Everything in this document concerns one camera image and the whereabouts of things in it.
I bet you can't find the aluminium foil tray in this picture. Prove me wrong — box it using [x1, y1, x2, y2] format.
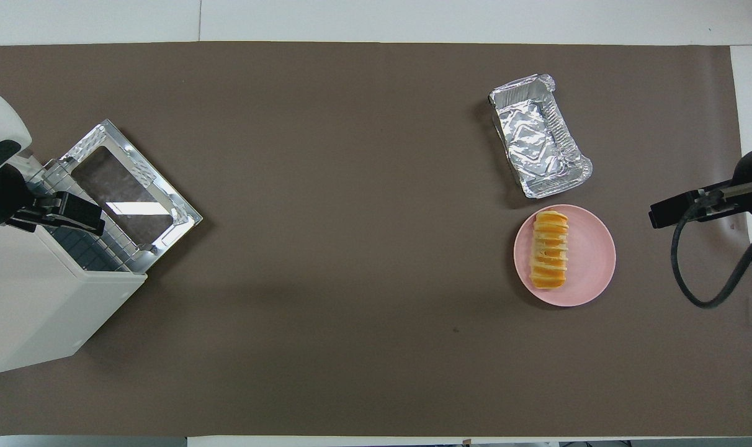
[488, 73, 594, 200]

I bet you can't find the brown table mat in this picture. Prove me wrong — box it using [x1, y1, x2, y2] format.
[0, 41, 752, 438]

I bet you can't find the pink round plate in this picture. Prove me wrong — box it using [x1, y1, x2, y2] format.
[513, 204, 617, 307]

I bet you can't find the white toaster oven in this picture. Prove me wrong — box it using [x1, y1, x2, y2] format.
[0, 158, 148, 375]

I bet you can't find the sliced orange glazed bread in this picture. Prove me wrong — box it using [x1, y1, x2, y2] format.
[529, 210, 570, 291]

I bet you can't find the glass oven door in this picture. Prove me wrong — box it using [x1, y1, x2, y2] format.
[60, 119, 204, 275]

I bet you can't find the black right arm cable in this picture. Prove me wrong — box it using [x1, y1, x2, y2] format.
[671, 199, 752, 310]

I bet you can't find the metal oven wire rack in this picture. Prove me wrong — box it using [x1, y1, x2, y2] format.
[41, 158, 142, 274]

